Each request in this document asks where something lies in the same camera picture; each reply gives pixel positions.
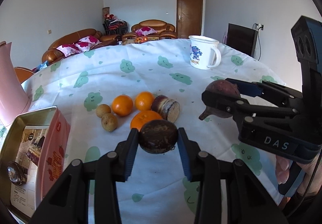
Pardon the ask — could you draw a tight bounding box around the purple round fruit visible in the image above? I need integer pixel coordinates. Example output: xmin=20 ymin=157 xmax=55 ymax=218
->
xmin=199 ymin=80 xmax=241 ymax=120

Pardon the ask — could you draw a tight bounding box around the brown cut fruit piece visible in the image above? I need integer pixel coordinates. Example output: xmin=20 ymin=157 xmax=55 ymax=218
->
xmin=151 ymin=95 xmax=180 ymax=123

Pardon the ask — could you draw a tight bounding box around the dark round brown fruit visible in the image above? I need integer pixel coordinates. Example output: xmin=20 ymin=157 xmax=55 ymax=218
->
xmin=138 ymin=119 xmax=179 ymax=154

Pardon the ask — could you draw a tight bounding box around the coffee table with fruits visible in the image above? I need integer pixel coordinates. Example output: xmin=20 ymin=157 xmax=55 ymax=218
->
xmin=122 ymin=37 xmax=159 ymax=45

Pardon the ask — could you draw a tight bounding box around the person's right hand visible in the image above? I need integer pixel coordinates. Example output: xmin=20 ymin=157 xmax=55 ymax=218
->
xmin=275 ymin=155 xmax=321 ymax=196

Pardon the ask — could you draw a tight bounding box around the pink metal tin box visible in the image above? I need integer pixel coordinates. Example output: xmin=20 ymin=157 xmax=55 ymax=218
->
xmin=1 ymin=106 xmax=70 ymax=223

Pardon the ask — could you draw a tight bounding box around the black television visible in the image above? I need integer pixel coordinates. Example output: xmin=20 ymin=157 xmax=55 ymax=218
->
xmin=226 ymin=23 xmax=258 ymax=57

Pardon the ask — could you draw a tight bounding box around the white printed mug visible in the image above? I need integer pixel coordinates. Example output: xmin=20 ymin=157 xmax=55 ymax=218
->
xmin=189 ymin=35 xmax=222 ymax=70

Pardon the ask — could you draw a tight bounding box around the brown longan fruit front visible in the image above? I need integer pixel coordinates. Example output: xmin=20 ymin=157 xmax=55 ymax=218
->
xmin=101 ymin=113 xmax=118 ymax=132

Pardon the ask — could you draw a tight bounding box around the brown longan fruit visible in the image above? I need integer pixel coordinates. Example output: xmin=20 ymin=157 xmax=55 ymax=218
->
xmin=96 ymin=104 xmax=111 ymax=118
xmin=101 ymin=113 xmax=118 ymax=132

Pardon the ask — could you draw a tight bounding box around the brown longan fruit rear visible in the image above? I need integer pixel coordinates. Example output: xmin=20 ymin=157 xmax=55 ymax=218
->
xmin=96 ymin=104 xmax=111 ymax=118

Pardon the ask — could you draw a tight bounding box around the large front orange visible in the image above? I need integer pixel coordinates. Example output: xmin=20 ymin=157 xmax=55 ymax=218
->
xmin=130 ymin=110 xmax=163 ymax=131

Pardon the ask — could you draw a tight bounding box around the brown leather armchair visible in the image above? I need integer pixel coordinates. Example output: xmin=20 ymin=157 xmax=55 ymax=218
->
xmin=122 ymin=19 xmax=177 ymax=41

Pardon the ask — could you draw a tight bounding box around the pink electric kettle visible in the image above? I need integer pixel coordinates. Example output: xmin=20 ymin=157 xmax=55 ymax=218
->
xmin=0 ymin=41 xmax=31 ymax=127

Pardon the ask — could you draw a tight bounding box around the brown wooden door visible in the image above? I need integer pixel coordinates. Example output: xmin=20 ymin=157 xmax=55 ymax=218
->
xmin=176 ymin=0 xmax=203 ymax=39

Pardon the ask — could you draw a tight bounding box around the white cloud pattern tablecloth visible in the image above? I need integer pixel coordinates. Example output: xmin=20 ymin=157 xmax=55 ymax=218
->
xmin=0 ymin=38 xmax=297 ymax=224

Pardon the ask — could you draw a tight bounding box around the pink floral armchair cushion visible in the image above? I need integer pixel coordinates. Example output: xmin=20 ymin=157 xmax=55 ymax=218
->
xmin=135 ymin=26 xmax=158 ymax=37

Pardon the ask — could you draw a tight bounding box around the orange chair back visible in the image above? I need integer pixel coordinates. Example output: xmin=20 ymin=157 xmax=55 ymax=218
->
xmin=14 ymin=67 xmax=34 ymax=83

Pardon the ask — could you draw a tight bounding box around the dark chair rack with items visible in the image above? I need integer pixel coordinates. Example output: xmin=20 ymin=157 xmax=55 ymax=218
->
xmin=102 ymin=7 xmax=128 ymax=36

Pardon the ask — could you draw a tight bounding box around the pink floral sofa cushion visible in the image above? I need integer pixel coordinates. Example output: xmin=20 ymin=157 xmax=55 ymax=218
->
xmin=57 ymin=36 xmax=101 ymax=57

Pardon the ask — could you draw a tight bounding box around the long brown leather sofa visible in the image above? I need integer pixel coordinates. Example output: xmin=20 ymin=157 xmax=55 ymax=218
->
xmin=41 ymin=29 xmax=121 ymax=64

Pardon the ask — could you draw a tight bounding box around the white wall socket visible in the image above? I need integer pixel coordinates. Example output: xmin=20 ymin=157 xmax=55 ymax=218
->
xmin=257 ymin=24 xmax=264 ymax=31

